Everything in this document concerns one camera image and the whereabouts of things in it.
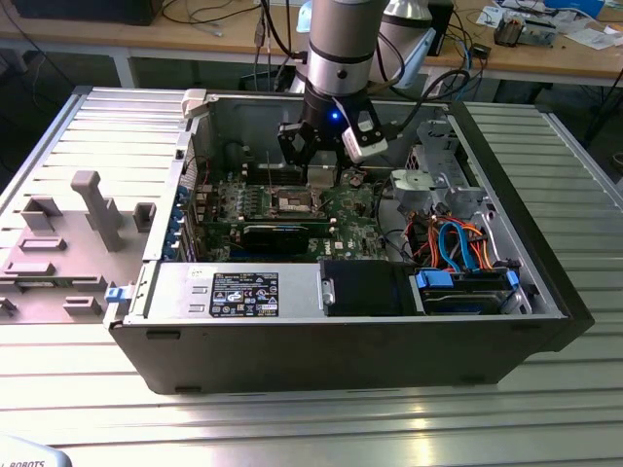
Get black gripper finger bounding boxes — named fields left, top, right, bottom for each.
left=276, top=119, right=317, bottom=190
left=333, top=144, right=352, bottom=185

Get silver CPU plate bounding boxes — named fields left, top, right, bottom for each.
left=307, top=163, right=338, bottom=190

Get CPU socket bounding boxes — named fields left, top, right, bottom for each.
left=267, top=184, right=326, bottom=218

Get green motherboard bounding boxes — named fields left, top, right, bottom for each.
left=192, top=163, right=393, bottom=268

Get silver perforated drive cage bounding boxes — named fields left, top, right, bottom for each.
left=406, top=119, right=471, bottom=189

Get white plastic case latch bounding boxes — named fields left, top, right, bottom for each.
left=180, top=89, right=210, bottom=120

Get black graphics card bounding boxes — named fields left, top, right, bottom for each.
left=241, top=222, right=312, bottom=258

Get silver metal latch plate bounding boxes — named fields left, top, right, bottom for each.
left=318, top=270, right=338, bottom=311

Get silver power supply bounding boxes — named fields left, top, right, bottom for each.
left=122, top=261, right=326, bottom=326

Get hard disk blue carrier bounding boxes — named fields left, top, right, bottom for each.
left=408, top=266, right=523, bottom=317

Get white printed card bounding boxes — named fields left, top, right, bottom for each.
left=475, top=5, right=503, bottom=26

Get grey parts rack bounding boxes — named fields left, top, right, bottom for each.
left=0, top=168, right=160, bottom=326

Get black PC case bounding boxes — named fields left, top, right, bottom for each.
left=102, top=86, right=596, bottom=398

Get dark cooler block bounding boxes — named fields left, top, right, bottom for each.
left=494, top=13, right=526, bottom=49

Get grey metal device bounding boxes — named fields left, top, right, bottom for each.
left=523, top=18, right=559, bottom=49

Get black computer box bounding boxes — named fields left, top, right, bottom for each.
left=10, top=0, right=158, bottom=27

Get white paper sheets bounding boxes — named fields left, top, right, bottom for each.
left=559, top=26, right=623, bottom=51

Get blue cardboard box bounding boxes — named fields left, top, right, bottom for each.
left=543, top=0, right=605, bottom=16

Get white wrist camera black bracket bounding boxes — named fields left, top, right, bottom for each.
left=340, top=107, right=390, bottom=165

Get thick black cable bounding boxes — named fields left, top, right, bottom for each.
left=370, top=169, right=396, bottom=223

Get silver metal bracket box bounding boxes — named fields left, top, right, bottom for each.
left=388, top=168, right=436, bottom=210

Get black camera cable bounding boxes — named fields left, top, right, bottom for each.
left=384, top=67, right=473, bottom=142

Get red wire bundle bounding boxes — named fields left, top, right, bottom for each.
left=408, top=213, right=442, bottom=259

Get blue flat wire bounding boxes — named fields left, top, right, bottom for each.
left=455, top=219, right=482, bottom=272
left=436, top=221, right=463, bottom=272

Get wooden desk white frame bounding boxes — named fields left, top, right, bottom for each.
left=0, top=0, right=309, bottom=90
left=422, top=0, right=623, bottom=90

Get orange wire bundle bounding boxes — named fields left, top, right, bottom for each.
left=459, top=222, right=495, bottom=270

